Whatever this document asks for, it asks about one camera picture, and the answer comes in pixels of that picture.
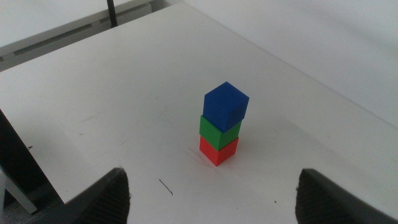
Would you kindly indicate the red cube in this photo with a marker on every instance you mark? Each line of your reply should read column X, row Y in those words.
column 217, row 154

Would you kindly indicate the black stand pole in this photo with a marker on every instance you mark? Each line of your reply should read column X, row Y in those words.
column 112, row 14

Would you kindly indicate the blue cube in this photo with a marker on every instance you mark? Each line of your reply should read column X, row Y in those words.
column 225, row 104

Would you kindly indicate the grey metal strut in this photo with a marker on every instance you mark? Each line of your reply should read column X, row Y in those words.
column 18, row 194

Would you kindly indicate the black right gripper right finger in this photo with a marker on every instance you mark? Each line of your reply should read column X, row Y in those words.
column 323, row 202

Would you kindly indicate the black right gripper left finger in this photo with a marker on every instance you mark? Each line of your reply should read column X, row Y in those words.
column 105, row 202

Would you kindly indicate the green cube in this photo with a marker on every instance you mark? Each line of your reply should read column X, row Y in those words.
column 214, row 135

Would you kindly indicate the white side table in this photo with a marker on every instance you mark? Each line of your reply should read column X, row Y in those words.
column 46, row 18

